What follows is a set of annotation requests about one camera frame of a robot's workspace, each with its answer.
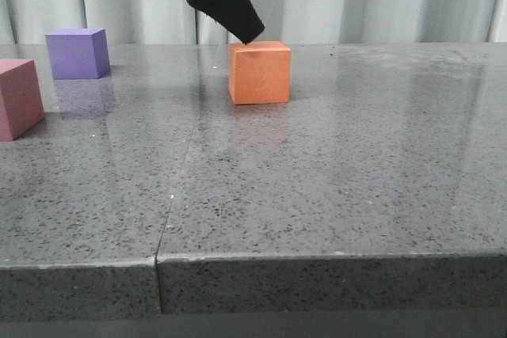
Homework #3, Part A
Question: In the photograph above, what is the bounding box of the purple foam cube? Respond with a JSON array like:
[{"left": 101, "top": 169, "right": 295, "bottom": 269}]
[{"left": 45, "top": 28, "right": 110, "bottom": 80}]

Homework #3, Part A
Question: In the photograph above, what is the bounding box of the orange foam cube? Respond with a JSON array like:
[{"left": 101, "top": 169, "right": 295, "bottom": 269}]
[{"left": 228, "top": 41, "right": 292, "bottom": 104}]

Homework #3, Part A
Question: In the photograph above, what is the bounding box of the pink foam cube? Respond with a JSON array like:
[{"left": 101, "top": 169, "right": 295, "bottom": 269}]
[{"left": 1, "top": 59, "right": 44, "bottom": 142}]

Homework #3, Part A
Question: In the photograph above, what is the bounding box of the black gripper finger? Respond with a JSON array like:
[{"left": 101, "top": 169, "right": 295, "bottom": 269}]
[{"left": 185, "top": 0, "right": 265, "bottom": 44}]

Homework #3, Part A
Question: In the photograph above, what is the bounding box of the grey curtain backdrop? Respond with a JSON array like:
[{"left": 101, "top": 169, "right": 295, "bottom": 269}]
[{"left": 1, "top": 0, "right": 506, "bottom": 44}]

